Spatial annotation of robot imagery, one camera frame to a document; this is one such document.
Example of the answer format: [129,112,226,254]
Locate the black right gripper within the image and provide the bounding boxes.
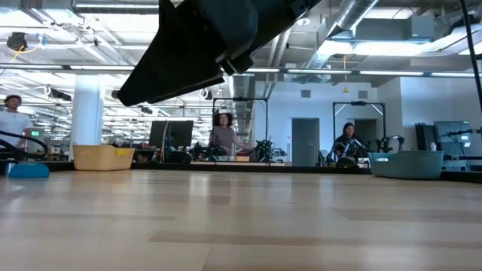
[117,0,288,108]

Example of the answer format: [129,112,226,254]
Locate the blue half-round wooden block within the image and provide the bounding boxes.
[8,162,50,179]

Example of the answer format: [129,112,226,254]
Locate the black computer monitor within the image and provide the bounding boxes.
[149,120,194,150]

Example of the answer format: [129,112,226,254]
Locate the person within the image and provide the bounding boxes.
[209,112,253,157]
[331,122,365,163]
[0,94,34,151]

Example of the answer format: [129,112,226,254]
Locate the white column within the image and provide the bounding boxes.
[69,73,105,161]

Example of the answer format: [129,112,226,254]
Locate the yellow plastic bin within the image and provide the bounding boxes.
[72,145,136,172]

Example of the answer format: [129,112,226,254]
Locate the long LED light bar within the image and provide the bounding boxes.
[0,63,482,78]

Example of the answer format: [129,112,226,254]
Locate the grey door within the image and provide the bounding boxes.
[291,117,320,167]

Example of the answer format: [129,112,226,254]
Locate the grey-blue plastic bin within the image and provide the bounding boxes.
[368,150,445,181]

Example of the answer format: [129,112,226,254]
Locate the black cabinet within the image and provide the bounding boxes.
[415,123,436,151]

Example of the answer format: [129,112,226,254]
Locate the computer monitor with stand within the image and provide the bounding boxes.
[433,120,471,144]

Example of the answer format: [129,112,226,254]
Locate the silver ceiling duct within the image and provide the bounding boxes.
[229,75,261,132]
[300,0,380,76]

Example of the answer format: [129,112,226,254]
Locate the black rig frame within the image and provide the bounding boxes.
[212,96,269,163]
[332,100,386,151]

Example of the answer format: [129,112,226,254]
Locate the yellow hanging handle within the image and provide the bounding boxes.
[342,54,349,94]

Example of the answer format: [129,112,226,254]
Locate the black aluminium table frame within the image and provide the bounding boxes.
[0,160,482,184]

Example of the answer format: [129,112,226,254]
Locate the black ceiling cable reel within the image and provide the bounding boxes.
[6,32,28,52]

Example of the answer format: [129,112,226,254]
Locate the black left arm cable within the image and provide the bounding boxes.
[0,129,49,161]

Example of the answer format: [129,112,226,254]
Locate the thin black cable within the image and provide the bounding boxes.
[458,0,482,114]

